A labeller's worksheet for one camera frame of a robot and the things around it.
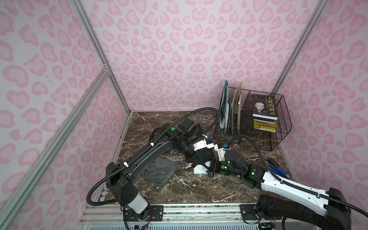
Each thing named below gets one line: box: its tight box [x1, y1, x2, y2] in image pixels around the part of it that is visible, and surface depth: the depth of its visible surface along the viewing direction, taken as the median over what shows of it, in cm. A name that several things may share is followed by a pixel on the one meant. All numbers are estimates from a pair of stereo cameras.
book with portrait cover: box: [252, 94, 279, 121], surface depth 93 cm
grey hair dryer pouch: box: [143, 158, 183, 187], surface depth 84 cm
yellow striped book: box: [253, 116, 278, 133], surface depth 92 cm
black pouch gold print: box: [184, 135, 215, 169], surface depth 62 cm
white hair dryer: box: [193, 164, 209, 175], surface depth 75 cm
